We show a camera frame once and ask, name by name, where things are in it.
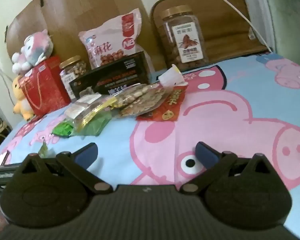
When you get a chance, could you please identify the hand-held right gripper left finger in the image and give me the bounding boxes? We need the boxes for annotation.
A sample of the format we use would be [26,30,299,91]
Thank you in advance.
[15,142,113,195]

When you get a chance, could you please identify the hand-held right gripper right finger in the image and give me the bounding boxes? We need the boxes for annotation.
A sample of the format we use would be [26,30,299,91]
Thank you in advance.
[180,141,278,195]

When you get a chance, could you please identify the brown folding table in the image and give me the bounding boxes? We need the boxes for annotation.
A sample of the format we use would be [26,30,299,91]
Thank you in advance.
[150,0,270,65]

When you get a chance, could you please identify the clear bag of nuts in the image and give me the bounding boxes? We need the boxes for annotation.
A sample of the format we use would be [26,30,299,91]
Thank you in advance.
[114,83,168,117]

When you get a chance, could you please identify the pink grey plush toy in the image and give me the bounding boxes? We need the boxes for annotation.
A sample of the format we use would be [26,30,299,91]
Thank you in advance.
[11,29,54,75]

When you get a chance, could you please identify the red snack packet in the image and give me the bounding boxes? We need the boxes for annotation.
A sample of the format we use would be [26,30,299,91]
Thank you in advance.
[136,85,189,122]

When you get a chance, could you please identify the black snack box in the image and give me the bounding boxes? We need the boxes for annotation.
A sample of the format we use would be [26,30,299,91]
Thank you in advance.
[69,51,152,98]

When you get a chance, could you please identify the yellow plush toy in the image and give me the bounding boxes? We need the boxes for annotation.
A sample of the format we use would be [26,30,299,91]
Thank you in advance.
[12,76,35,120]

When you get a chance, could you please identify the frosted glass door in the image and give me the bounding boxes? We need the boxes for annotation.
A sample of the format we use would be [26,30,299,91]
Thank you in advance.
[262,0,300,55]

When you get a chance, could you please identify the green snack packets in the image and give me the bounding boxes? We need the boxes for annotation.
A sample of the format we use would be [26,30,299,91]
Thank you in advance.
[75,110,113,137]

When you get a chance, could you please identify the pig printed blanket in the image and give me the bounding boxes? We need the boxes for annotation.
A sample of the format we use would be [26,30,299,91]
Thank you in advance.
[0,52,300,233]

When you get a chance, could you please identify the pink snack bag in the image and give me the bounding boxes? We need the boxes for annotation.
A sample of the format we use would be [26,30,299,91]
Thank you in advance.
[79,8,155,73]

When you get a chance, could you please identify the clear packet of white squares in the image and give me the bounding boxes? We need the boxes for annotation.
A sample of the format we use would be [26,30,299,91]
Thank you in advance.
[65,92,103,120]

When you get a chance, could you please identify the small gold lid jar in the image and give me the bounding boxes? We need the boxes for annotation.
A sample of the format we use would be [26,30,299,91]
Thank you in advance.
[59,56,88,99]

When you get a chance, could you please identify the small green wrapper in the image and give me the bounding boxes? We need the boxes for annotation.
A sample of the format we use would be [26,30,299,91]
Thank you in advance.
[39,141,50,158]

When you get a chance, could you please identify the white cable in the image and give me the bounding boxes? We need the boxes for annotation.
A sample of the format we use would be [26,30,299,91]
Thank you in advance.
[206,0,274,52]

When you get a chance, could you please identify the brown cardboard sheet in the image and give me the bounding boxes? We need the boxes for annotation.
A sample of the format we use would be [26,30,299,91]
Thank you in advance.
[6,0,165,68]

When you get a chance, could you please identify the gold trimmed clear packet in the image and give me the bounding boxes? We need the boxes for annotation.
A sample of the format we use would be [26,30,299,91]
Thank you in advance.
[74,97,118,130]

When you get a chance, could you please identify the red gift box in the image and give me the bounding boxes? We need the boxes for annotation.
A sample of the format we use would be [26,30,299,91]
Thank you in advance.
[17,56,72,117]

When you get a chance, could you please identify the bright green snack packet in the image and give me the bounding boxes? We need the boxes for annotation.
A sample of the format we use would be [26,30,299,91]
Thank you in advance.
[52,120,74,137]

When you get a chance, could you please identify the large plastic nut jar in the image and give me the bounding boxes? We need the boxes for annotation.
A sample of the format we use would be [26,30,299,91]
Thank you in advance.
[158,4,208,71]

